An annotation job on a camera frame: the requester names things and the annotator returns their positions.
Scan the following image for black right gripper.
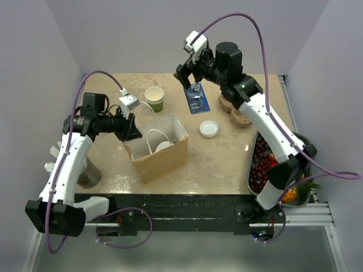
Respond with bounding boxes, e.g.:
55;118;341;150
174;47;227;90

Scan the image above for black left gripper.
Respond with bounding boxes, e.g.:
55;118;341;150
98;107;142;142

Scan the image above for white plastic cup lid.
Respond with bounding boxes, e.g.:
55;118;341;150
155;141;173;152

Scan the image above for brown paper bag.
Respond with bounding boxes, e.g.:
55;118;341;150
124;112;188;186

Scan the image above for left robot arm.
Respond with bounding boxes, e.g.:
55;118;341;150
25;92;142;237

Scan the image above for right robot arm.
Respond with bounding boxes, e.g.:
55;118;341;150
175;41;317;223

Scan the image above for blue razor blister pack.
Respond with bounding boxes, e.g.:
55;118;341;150
184;83;210;114

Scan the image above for stacked green paper cups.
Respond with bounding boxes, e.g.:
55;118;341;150
144;86;164;113

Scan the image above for stack of white lids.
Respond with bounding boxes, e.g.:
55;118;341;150
199;120;219;138

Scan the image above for grey metal cup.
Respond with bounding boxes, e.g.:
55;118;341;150
77;157;102;189

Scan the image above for brown pulp cup carrier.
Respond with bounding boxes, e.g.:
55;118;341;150
218;94;252;128

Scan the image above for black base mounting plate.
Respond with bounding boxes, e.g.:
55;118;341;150
92;194;284;236

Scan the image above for grey fruit tray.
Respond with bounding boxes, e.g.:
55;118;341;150
247;132;310;208

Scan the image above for orange pineapple toy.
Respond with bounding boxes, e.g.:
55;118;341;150
282;180;320;203

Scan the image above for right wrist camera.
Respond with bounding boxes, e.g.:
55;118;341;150
183;31;208;64

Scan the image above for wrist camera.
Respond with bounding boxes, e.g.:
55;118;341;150
119;88;140;118
183;31;208;64

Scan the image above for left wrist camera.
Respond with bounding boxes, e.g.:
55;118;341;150
119;88;140;118

